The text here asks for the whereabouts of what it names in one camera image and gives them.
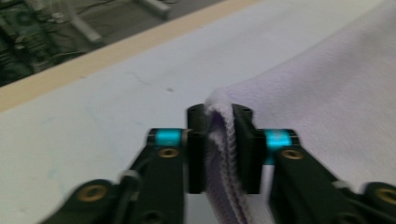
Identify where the white foam mat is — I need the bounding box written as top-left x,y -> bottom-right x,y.
0,0 -> 386,224

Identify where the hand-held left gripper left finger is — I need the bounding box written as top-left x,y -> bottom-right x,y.
147,104 -> 208,195

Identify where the lilac patterned towel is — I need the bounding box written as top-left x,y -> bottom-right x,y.
203,0 -> 396,224

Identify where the white table leg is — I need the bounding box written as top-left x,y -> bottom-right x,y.
27,0 -> 105,44
133,0 -> 172,19

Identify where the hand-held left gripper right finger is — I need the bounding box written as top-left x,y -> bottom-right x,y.
231,104 -> 302,195

